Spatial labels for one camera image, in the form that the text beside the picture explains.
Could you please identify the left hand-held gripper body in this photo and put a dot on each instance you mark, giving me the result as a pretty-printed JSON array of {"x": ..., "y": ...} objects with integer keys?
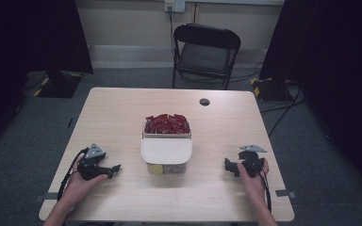
[{"x": 89, "y": 168}]

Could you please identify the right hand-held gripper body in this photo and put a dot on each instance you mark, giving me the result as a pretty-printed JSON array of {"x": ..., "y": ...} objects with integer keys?
[{"x": 251, "y": 161}]

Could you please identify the clear storage box white lid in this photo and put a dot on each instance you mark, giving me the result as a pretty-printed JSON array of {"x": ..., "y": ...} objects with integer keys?
[{"x": 166, "y": 150}]

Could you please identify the person's left hand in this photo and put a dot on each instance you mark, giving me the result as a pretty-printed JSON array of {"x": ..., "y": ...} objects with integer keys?
[{"x": 77, "y": 186}]

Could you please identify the person's right hand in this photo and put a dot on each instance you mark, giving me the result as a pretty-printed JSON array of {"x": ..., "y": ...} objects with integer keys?
[{"x": 255, "y": 188}]

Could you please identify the grey tape strip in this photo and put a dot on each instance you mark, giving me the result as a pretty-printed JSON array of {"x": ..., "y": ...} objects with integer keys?
[
  {"x": 285, "y": 193},
  {"x": 45, "y": 197}
]

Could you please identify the pile of red packets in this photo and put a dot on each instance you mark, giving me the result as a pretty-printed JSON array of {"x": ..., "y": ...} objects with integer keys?
[{"x": 167, "y": 124}]

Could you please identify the black stand base yellow tape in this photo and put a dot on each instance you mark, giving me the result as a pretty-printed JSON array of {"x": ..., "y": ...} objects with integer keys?
[
  {"x": 270, "y": 89},
  {"x": 58, "y": 84}
]

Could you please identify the dark curtain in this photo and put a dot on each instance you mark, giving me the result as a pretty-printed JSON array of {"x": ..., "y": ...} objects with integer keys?
[
  {"x": 19, "y": 47},
  {"x": 342, "y": 78}
]

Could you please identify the black folding chair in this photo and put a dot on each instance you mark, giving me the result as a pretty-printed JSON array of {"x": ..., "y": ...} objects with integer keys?
[{"x": 205, "y": 37}]

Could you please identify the wall conduit strip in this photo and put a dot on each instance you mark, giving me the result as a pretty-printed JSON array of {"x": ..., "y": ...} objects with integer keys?
[{"x": 195, "y": 12}]

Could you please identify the white wall socket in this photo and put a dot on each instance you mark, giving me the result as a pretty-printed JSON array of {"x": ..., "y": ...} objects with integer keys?
[{"x": 175, "y": 5}]

